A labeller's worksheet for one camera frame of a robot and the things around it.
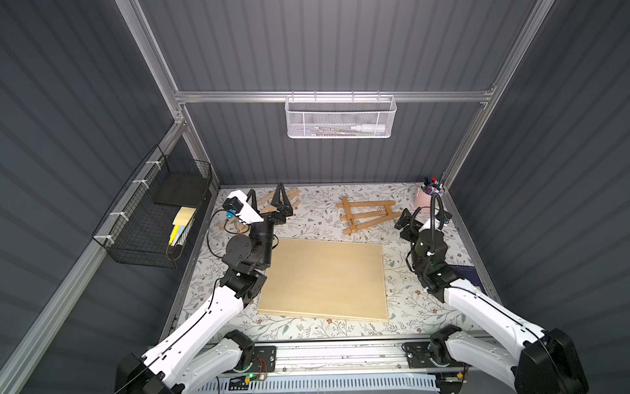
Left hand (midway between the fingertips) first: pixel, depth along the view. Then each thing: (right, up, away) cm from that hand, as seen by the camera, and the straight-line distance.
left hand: (270, 189), depth 61 cm
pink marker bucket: (+57, +1, +42) cm, 71 cm away
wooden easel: (-1, +3, +57) cm, 57 cm away
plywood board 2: (+18, -31, +29) cm, 47 cm away
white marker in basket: (+31, +26, +31) cm, 51 cm away
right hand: (+45, -7, +17) cm, 49 cm away
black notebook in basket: (-34, +1, +20) cm, 39 cm away
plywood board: (+26, -40, +20) cm, 52 cm away
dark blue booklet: (+70, -30, +31) cm, 82 cm away
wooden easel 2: (+25, -9, +44) cm, 51 cm away
